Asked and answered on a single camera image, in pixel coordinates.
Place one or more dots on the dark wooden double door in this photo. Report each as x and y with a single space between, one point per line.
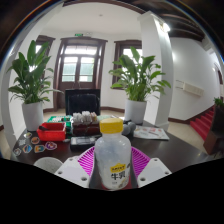
80 66

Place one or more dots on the white speckled mug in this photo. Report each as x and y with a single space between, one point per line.
46 164

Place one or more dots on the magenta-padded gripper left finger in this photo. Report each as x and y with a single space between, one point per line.
71 170

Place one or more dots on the green potted plant white pot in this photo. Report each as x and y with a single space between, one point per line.
135 111
32 115

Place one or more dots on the brown tray of white packets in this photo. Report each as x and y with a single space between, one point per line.
85 123

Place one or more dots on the dark wooden framed window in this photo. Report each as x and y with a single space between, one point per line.
126 50
41 41

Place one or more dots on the colourful round badge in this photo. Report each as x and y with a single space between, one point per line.
39 148
35 140
27 148
50 145

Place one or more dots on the dark grey dumbbell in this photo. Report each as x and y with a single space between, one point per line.
128 128

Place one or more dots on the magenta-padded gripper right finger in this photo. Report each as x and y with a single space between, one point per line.
153 170

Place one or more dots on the clear bottle with yellow cap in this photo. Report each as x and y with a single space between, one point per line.
111 153

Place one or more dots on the black chair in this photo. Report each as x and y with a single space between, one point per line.
82 103

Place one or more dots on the green box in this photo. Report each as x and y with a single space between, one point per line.
56 119

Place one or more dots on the green exit sign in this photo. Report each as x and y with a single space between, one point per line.
78 34

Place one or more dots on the red plastic box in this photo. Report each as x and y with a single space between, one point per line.
51 135

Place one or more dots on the flat black device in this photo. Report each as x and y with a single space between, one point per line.
82 142

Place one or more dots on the printed magazine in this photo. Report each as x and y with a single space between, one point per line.
150 133

